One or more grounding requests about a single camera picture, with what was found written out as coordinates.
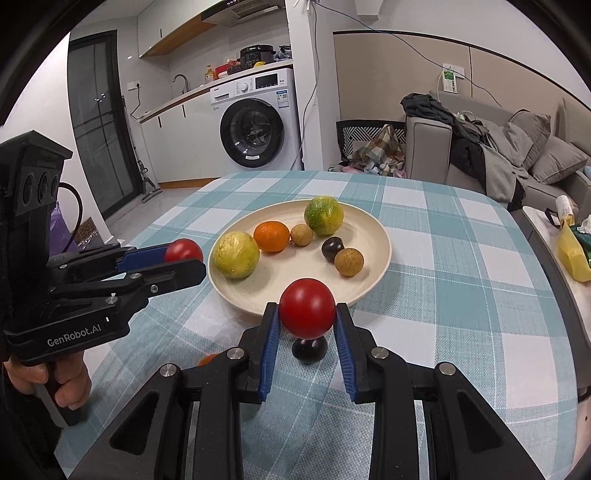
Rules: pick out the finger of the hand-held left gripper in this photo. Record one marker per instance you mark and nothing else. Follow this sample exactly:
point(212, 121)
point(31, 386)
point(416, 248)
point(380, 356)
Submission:
point(166, 277)
point(138, 259)

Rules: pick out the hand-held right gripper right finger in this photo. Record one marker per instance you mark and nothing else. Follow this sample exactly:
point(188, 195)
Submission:
point(346, 353)

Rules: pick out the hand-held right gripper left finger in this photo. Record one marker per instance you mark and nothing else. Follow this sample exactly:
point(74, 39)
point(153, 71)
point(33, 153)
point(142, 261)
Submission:
point(270, 353)

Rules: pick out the red tomato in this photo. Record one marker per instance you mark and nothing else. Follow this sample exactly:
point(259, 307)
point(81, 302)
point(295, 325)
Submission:
point(307, 307)
point(184, 249)

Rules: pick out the green-yellow passion fruit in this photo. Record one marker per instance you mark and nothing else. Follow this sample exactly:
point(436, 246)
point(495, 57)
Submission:
point(236, 254)

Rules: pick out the cream round plate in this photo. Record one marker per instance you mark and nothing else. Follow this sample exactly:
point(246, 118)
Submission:
point(295, 267)

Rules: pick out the brown longan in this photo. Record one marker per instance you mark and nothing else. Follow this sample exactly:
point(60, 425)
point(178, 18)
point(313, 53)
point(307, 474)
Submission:
point(302, 235)
point(349, 261)

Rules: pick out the dark purple round fruit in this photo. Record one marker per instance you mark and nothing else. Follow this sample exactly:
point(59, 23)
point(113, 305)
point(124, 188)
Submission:
point(332, 248)
point(309, 350)

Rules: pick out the person's left forearm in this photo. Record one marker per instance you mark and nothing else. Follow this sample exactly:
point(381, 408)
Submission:
point(23, 434)

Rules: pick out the person's left hand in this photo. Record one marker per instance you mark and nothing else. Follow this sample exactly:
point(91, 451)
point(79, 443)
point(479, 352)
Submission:
point(74, 383)

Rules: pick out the small orange kumquat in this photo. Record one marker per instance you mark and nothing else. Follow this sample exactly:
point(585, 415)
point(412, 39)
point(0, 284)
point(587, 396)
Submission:
point(208, 360)

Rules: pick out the floor mop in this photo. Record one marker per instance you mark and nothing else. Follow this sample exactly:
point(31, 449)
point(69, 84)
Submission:
point(150, 189)

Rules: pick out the purple bag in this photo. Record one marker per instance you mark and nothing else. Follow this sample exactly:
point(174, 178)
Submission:
point(62, 226)

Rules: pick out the orange tangerine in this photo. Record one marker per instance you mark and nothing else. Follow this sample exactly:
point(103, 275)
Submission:
point(271, 237)

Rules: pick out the white kitchen counter cabinet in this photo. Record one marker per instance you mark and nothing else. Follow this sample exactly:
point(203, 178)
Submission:
point(184, 138)

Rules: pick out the dark glass door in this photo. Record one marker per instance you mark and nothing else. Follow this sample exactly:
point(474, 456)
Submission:
point(97, 129)

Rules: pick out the yellow-green citrus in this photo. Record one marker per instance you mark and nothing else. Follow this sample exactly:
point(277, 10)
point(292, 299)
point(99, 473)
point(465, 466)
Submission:
point(323, 215)

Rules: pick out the white washing machine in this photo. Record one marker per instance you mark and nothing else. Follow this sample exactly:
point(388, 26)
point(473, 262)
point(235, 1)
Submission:
point(258, 134)

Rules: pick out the pile of clothes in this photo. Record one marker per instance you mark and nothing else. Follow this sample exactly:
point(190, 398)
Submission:
point(364, 168)

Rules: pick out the metal faucet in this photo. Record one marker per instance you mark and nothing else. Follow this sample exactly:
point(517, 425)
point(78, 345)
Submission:
point(182, 78)

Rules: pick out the yellow soap bottle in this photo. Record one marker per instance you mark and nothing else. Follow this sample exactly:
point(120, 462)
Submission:
point(210, 76)

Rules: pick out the red box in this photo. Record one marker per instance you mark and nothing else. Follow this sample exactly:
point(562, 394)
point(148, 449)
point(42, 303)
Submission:
point(226, 70)

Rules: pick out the plaid cloth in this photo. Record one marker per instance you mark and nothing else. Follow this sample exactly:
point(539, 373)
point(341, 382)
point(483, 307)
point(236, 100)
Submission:
point(383, 145)

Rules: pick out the black patterned laundry basket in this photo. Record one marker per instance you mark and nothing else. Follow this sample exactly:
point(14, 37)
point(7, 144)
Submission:
point(351, 136)

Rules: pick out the gray sofa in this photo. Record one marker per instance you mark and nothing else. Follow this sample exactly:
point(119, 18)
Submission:
point(429, 147)

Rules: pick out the black pressure cooker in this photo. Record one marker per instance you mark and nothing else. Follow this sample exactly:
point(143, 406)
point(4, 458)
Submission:
point(256, 55)

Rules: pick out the gray garment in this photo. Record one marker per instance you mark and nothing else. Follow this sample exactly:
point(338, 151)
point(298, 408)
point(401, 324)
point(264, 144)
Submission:
point(501, 166)

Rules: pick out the yellow plastic bag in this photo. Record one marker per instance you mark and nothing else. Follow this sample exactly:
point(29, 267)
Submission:
point(572, 254)

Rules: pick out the gray bag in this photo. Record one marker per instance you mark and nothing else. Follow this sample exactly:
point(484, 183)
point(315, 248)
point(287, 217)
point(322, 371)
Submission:
point(284, 53)

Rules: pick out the black jacket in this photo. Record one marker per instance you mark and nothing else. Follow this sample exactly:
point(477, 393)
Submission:
point(429, 108)

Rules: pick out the white bottle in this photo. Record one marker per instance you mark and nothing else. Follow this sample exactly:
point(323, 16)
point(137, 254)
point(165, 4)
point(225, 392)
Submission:
point(565, 206)

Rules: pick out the range hood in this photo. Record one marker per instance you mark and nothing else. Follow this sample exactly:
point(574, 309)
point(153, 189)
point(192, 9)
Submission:
point(244, 9)

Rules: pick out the gray cushion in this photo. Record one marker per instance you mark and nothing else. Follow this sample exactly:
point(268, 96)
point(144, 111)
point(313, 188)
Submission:
point(558, 159)
point(528, 134)

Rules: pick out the white wall cabinet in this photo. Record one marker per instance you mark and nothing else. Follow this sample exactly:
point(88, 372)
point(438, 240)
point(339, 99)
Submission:
point(175, 27)

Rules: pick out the white green wall charger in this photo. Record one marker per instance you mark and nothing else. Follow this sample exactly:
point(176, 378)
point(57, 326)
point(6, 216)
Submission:
point(449, 81)

